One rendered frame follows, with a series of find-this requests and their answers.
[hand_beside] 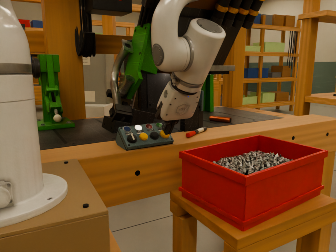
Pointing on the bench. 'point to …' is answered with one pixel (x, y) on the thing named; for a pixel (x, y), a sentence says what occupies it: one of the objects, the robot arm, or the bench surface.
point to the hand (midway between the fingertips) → (168, 126)
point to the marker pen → (196, 132)
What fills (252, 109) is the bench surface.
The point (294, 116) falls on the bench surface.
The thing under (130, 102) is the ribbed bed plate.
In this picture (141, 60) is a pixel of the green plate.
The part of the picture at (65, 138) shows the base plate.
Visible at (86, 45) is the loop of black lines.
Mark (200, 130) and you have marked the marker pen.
